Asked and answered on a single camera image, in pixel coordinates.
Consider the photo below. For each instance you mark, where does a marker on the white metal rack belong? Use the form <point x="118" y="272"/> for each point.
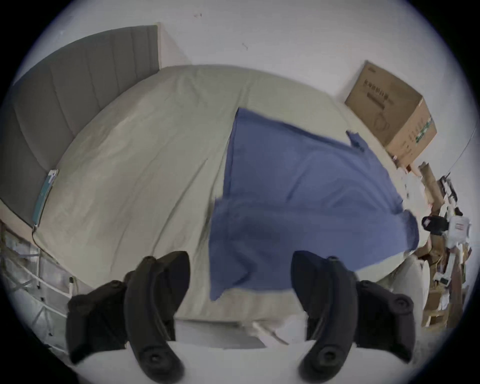
<point x="26" y="285"/>

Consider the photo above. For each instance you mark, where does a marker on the grey padded headboard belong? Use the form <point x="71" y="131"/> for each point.
<point x="56" y="108"/>

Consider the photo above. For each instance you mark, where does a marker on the blue shirt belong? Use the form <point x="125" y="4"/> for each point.
<point x="300" y="195"/>

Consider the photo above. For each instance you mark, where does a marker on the bed with beige sheet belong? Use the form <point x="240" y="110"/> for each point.
<point x="142" y="157"/>

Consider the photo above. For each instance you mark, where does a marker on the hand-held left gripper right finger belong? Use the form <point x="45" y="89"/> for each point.
<point x="337" y="300"/>

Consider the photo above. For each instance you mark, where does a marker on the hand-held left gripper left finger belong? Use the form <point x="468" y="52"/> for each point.
<point x="150" y="300"/>

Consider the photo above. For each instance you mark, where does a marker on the brown cardboard carton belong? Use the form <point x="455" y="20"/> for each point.
<point x="393" y="116"/>

